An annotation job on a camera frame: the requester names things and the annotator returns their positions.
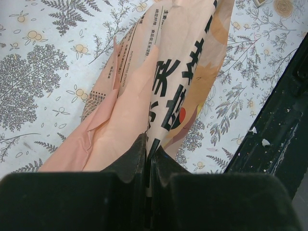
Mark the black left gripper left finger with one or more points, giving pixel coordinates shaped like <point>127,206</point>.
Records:
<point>108,200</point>

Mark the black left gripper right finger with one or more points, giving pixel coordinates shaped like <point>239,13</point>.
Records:
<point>183,201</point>

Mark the pink cat litter bag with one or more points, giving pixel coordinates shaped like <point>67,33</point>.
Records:
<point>155,83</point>

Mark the floral tablecloth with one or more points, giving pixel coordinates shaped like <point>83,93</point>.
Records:
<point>53,51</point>

